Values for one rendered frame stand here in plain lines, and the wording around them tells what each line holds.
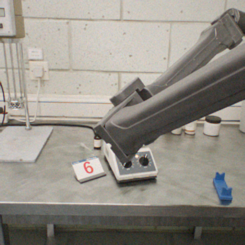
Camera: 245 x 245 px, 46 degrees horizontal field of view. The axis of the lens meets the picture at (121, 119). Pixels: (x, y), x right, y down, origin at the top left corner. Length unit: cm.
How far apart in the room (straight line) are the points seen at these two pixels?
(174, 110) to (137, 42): 99
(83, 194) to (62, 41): 75
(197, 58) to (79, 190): 48
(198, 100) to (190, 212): 54
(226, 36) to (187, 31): 62
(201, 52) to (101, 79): 76
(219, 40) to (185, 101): 40
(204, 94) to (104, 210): 55
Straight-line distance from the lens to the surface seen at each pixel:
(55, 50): 136
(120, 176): 87
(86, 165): 92
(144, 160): 89
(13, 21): 102
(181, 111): 35
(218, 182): 93
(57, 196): 84
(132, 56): 133
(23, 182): 92
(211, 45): 70
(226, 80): 31
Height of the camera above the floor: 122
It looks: 20 degrees down
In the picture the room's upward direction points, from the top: 2 degrees clockwise
